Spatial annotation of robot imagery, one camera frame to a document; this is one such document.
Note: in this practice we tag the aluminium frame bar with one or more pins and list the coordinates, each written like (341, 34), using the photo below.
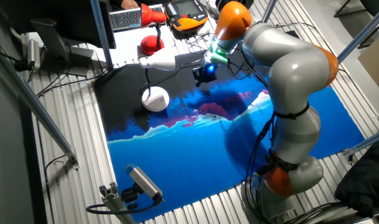
(369, 141)
(101, 34)
(36, 108)
(269, 9)
(363, 31)

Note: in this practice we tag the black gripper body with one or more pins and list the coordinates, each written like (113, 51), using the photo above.
(208, 73)

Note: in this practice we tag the red desk lamp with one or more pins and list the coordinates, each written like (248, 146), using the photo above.
(150, 44)

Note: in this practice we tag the white desk lamp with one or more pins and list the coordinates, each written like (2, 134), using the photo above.
(156, 99)

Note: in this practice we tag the small black adapter box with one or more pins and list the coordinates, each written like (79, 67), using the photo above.
(292, 34)

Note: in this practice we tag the black computer monitor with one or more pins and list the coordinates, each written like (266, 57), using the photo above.
(68, 18)

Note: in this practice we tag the person's bare hand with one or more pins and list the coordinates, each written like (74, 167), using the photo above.
(129, 4)

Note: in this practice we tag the black computer keyboard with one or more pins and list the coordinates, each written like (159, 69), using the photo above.
(124, 18)

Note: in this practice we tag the black camera ball mount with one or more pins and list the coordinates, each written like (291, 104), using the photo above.
(130, 195)

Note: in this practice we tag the black fabric bag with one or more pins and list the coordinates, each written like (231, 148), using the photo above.
(363, 183)

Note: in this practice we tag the silver cylindrical device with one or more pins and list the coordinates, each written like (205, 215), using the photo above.
(33, 53)

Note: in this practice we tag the blue landscape print mat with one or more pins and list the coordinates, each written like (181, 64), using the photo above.
(183, 161)

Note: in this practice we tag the brown cardboard sheet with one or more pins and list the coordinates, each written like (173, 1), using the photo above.
(376, 62)

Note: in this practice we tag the grey camera with blue end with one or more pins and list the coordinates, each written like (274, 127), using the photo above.
(143, 181)

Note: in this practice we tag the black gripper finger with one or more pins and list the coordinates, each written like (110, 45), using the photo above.
(205, 83)
(196, 81)

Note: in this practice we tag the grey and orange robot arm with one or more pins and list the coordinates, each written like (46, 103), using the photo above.
(295, 71)

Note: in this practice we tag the black office chair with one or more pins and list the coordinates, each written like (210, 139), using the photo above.
(374, 6)

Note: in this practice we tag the white computer mouse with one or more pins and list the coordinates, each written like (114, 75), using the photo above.
(204, 30)

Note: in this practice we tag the grey and orange teach pendant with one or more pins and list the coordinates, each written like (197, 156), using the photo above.
(186, 22)

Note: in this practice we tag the aluminium profile camera post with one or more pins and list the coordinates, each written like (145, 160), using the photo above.
(114, 202)

